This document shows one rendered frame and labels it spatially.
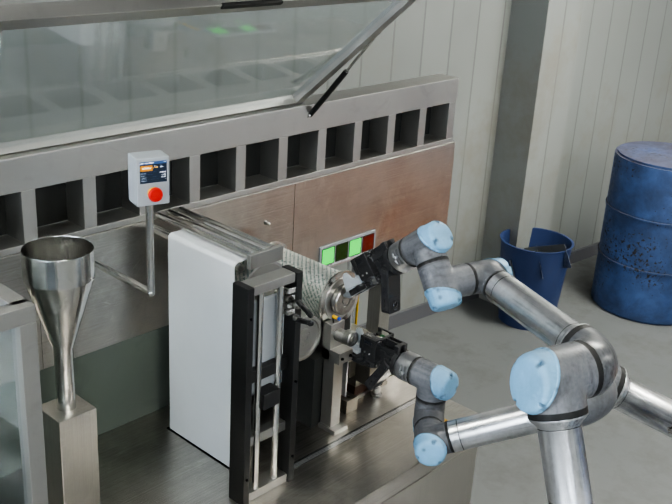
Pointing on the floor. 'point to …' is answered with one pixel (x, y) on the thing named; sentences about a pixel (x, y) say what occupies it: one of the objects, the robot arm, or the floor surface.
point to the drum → (637, 236)
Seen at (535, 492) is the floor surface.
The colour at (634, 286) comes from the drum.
